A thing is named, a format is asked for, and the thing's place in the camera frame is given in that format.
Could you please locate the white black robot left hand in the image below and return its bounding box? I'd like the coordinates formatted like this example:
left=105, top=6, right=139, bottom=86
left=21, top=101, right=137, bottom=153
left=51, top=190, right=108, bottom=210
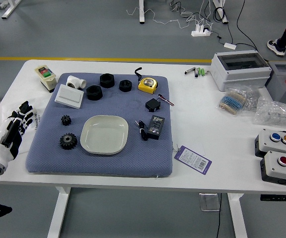
left=0, top=100, right=38, bottom=165

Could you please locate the large black gear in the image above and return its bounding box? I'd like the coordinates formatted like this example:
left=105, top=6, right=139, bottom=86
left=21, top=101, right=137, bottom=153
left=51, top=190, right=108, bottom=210
left=59, top=132, right=78, bottom=151

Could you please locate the large black nut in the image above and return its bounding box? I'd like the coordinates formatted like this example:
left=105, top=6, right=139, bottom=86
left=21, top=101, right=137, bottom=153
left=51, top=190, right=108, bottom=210
left=99, top=73, right=115, bottom=89
left=86, top=85, right=102, bottom=101

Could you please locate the small black nut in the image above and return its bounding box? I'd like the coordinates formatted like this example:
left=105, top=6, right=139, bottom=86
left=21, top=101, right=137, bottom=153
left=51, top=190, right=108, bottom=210
left=119, top=79, right=133, bottom=93

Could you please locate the blue-yellow-red button control box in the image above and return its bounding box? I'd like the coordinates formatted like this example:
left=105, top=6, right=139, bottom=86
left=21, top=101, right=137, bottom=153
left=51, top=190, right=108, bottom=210
left=254, top=128, right=286, bottom=158

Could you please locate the red-green button control box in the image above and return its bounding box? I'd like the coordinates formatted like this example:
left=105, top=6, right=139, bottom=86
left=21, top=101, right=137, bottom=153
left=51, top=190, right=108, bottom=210
left=260, top=150, right=286, bottom=188

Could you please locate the white table leg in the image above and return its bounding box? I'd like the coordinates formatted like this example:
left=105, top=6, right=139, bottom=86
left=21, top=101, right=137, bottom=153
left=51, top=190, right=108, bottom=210
left=46, top=186, right=72, bottom=238
left=227, top=193, right=248, bottom=238

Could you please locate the white pipe tee fitting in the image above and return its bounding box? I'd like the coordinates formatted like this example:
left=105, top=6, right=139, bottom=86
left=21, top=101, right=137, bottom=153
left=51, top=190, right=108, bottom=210
left=66, top=75, right=87, bottom=90

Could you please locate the cream square plate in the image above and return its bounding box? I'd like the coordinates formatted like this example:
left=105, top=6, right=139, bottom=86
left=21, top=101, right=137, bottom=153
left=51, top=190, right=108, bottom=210
left=79, top=115, right=129, bottom=156

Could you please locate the blue-grey quilted cushion mat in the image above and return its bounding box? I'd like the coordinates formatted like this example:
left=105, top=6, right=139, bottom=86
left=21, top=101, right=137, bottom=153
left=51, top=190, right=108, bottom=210
left=25, top=72, right=173, bottom=178

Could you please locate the white background desk leg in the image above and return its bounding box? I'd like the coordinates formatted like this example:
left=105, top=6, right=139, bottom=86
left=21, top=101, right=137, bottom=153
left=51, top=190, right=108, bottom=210
left=138, top=0, right=145, bottom=25
left=1, top=0, right=22, bottom=19
left=212, top=0, right=229, bottom=25

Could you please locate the yellow tape measure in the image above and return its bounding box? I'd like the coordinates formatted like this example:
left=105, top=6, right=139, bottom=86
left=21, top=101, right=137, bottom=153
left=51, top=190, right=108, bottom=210
left=134, top=67, right=158, bottom=94

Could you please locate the purple barcode tag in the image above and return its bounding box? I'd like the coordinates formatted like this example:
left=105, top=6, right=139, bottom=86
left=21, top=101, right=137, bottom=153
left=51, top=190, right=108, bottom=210
left=174, top=145, right=213, bottom=176

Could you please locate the silver floor plate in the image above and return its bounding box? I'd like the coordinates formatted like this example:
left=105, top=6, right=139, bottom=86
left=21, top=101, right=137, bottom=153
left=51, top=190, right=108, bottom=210
left=199, top=193, right=220, bottom=212

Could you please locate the white power strip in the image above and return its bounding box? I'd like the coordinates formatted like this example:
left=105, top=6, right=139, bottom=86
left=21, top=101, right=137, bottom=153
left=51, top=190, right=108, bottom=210
left=191, top=23, right=212, bottom=37

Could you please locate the bag of blue resistors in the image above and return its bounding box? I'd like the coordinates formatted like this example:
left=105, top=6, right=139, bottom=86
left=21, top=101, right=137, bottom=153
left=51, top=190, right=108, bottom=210
left=216, top=86, right=252, bottom=115

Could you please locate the bag of metal screws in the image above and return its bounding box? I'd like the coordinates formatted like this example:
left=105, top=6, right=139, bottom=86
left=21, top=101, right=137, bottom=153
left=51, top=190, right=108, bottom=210
left=242, top=85, right=261, bottom=111

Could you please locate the clear bubble wrap bag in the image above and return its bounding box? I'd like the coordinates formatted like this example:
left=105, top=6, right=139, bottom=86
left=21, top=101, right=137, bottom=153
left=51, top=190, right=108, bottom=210
left=252, top=96, right=286, bottom=129

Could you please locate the black table control panel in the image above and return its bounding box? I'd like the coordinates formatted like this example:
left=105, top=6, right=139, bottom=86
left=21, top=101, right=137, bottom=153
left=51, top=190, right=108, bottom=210
left=260, top=194, right=286, bottom=202

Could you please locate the grey foam block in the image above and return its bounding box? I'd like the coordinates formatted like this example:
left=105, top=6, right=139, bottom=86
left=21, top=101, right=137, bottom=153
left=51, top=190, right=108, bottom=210
left=264, top=61, right=286, bottom=106

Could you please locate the beige red-green push-button switch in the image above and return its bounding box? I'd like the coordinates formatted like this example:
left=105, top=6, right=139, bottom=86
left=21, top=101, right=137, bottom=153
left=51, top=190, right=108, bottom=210
left=34, top=65, right=57, bottom=93

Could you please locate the white wall switch plate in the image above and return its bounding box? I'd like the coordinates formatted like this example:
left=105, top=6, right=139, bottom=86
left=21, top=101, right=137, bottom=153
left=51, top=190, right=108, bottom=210
left=54, top=84, right=85, bottom=109

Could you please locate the black meter cable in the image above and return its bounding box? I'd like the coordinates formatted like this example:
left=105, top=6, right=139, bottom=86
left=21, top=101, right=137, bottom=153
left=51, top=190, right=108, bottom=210
left=135, top=119, right=149, bottom=141

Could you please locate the black module with red wires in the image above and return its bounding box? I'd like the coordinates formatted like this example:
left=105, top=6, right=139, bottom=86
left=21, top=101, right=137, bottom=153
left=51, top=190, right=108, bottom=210
left=144, top=93, right=175, bottom=113

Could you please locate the black cable under table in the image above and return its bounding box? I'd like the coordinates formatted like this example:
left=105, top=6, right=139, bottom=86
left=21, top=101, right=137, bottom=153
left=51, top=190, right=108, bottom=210
left=216, top=193, right=222, bottom=238

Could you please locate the white floor cable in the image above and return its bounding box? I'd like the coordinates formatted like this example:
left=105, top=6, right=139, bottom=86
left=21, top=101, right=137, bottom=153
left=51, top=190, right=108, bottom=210
left=126, top=0, right=215, bottom=29

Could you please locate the grey electrical enclosure box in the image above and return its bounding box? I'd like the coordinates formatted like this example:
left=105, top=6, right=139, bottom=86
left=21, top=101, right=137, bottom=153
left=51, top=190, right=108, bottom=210
left=210, top=50, right=273, bottom=92

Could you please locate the black floor cable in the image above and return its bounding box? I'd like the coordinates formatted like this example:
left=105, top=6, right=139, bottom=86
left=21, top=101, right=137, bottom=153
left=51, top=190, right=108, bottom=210
left=214, top=0, right=269, bottom=62

